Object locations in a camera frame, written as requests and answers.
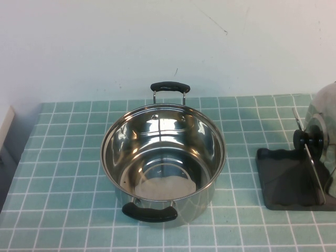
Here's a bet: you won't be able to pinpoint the steel pot lid black knob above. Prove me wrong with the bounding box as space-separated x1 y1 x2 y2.
292 80 336 197

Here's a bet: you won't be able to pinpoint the dark grey lid rack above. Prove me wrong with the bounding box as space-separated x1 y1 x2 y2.
256 107 336 212

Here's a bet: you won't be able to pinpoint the green tile pattern tablecloth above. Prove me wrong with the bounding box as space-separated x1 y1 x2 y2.
0 93 336 252

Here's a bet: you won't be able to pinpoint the beige board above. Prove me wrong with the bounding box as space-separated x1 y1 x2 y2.
0 106 16 157

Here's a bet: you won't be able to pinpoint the stainless steel pot black handles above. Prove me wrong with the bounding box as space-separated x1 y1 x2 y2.
100 81 227 228

